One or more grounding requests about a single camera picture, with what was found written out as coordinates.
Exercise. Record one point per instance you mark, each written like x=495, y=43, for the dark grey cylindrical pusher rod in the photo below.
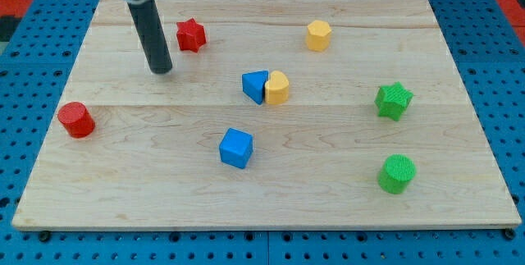
x=149, y=29

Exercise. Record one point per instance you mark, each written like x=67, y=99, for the red star block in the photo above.
x=190, y=35

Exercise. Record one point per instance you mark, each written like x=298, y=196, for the blue triangle block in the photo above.
x=253, y=85

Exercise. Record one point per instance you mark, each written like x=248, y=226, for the yellow heart block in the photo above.
x=277, y=88

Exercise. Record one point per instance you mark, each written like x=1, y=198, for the green star block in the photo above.
x=393, y=100

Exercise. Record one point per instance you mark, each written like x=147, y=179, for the red cylinder block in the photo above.
x=76, y=119

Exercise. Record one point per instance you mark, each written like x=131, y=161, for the blue cube block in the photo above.
x=236, y=148

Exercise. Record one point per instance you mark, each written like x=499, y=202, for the light wooden board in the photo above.
x=153, y=162

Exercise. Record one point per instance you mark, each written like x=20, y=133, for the yellow hexagon block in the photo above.
x=318, y=36

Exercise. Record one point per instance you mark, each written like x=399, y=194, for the green cylinder block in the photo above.
x=396, y=173

